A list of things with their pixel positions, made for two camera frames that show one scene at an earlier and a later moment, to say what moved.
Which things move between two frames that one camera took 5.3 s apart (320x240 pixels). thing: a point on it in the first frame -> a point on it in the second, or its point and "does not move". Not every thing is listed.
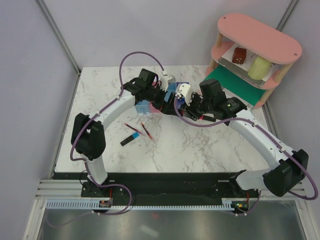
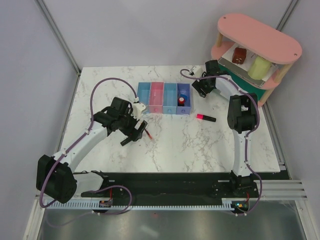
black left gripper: x=168 y=107 -> x=133 y=133
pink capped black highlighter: x=207 y=118 does not move
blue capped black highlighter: x=128 y=139 does not move
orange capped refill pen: x=147 y=132 does not move
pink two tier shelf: x=258 y=42 does not move
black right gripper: x=189 y=110 -> x=197 y=85
